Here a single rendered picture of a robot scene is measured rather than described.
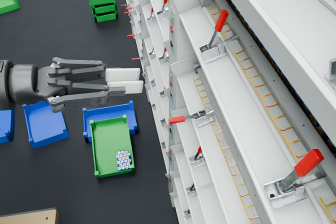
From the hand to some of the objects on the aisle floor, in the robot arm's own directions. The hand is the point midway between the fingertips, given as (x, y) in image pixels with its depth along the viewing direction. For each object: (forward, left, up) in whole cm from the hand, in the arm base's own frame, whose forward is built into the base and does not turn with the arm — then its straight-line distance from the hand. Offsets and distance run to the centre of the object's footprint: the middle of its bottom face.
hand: (124, 81), depth 60 cm
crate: (-94, +66, -97) cm, 151 cm away
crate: (-64, +67, -97) cm, 134 cm away
